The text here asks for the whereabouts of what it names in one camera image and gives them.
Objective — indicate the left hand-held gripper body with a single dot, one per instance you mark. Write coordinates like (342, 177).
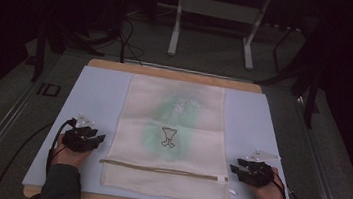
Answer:
(76, 139)

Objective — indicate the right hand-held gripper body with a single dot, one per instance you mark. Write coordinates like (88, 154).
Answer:
(258, 174)

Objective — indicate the white mesh laundry bag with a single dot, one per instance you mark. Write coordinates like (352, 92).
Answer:
(171, 159)

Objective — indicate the person's left hand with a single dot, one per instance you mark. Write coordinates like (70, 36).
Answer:
(69, 157)

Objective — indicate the person's right hand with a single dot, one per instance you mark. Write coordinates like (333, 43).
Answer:
(269, 194)

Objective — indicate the light blue mat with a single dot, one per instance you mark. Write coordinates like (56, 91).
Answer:
(96, 104)

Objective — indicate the green garment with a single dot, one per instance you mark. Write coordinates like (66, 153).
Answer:
(181, 113)

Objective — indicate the black tripod stand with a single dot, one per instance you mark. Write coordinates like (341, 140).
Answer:
(311, 94)
(57, 35)

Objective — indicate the wooden table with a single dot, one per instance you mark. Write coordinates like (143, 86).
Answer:
(174, 75)

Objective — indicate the white metal stand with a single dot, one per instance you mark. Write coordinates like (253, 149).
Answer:
(220, 9)

